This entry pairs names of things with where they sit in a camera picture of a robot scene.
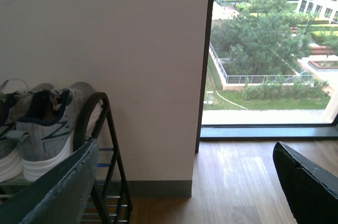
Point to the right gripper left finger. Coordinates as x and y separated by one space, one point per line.
60 195

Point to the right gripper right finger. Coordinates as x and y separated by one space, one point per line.
310 190

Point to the black metal shoe rack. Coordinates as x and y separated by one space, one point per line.
109 200

